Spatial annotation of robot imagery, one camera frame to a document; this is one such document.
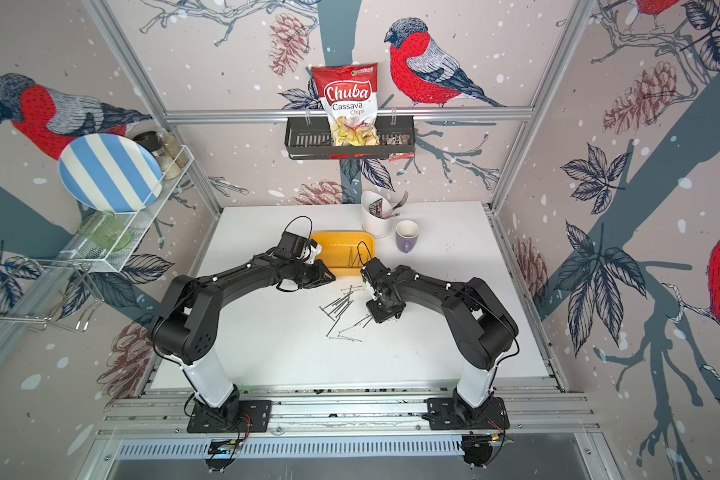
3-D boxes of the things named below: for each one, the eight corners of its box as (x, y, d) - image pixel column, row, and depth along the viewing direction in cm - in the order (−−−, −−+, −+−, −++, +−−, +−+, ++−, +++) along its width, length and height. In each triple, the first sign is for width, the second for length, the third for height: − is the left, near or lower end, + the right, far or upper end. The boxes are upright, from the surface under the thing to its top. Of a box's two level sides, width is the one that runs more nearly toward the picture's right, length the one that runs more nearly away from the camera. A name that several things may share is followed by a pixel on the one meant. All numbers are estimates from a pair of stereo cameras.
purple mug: (397, 257, 105) (398, 244, 99) (395, 233, 113) (396, 219, 107) (418, 257, 105) (421, 244, 99) (415, 232, 113) (418, 219, 107)
